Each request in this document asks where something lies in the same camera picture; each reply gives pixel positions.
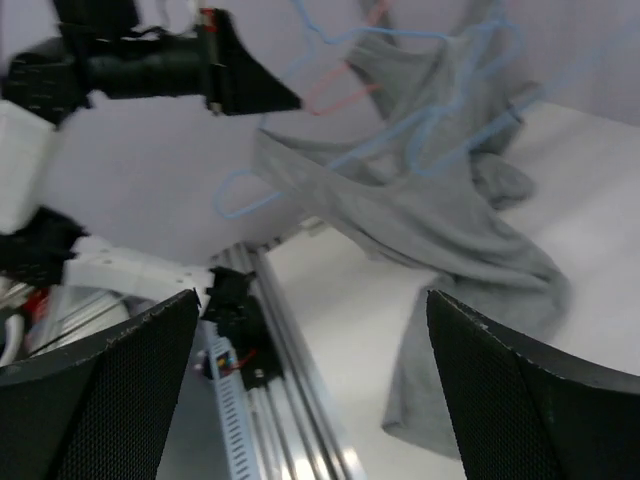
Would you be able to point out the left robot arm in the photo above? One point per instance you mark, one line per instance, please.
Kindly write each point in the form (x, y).
(118, 132)

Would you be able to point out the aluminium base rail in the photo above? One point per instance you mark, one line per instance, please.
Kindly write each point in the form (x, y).
(296, 429)

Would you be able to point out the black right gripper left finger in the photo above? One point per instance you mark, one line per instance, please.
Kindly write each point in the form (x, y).
(100, 407)

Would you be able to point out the pink hanger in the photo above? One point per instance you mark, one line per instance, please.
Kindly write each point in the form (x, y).
(331, 92)

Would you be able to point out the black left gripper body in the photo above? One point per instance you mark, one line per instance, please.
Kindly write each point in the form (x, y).
(137, 68)

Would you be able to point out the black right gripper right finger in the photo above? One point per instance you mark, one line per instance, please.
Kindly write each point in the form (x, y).
(522, 409)

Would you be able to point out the grey tank top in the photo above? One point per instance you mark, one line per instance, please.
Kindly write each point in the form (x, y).
(479, 260)

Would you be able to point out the white cable duct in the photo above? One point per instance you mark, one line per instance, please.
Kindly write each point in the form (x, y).
(232, 407)

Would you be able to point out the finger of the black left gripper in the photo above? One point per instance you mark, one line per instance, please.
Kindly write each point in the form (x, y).
(242, 85)

